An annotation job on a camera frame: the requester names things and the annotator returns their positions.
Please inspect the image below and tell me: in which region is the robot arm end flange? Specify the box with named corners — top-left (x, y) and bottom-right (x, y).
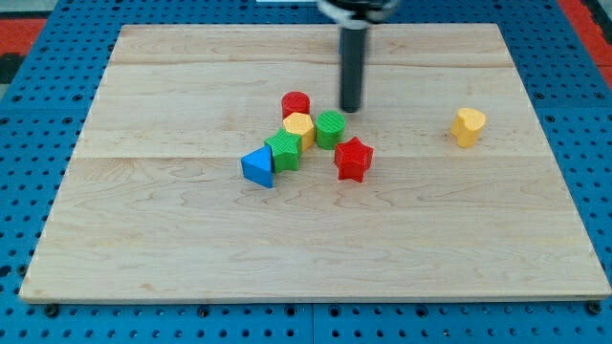
top-left (316, 0), bottom-right (402, 30)

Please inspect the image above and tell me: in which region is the green star block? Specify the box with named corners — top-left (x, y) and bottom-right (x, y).
top-left (264, 129), bottom-right (301, 173)

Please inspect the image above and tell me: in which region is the red star block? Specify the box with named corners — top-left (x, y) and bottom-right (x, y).
top-left (334, 137), bottom-right (374, 183)

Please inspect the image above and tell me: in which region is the blue triangle block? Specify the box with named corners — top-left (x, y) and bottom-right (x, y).
top-left (240, 145), bottom-right (273, 188)

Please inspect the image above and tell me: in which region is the yellow hexagon block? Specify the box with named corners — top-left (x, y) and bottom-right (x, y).
top-left (283, 113), bottom-right (316, 152)

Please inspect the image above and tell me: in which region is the green cylinder block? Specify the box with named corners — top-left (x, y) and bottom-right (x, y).
top-left (316, 111), bottom-right (346, 150)

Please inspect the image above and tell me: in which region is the red cylinder block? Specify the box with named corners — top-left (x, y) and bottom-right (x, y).
top-left (280, 91), bottom-right (311, 118)

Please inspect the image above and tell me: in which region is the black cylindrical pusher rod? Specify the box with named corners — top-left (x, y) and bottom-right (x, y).
top-left (339, 27), bottom-right (367, 113)

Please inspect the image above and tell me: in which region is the wooden board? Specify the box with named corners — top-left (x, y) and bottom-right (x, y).
top-left (19, 24), bottom-right (611, 304)

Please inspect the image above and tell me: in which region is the yellow heart block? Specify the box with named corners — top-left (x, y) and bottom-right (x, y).
top-left (450, 108), bottom-right (487, 148)

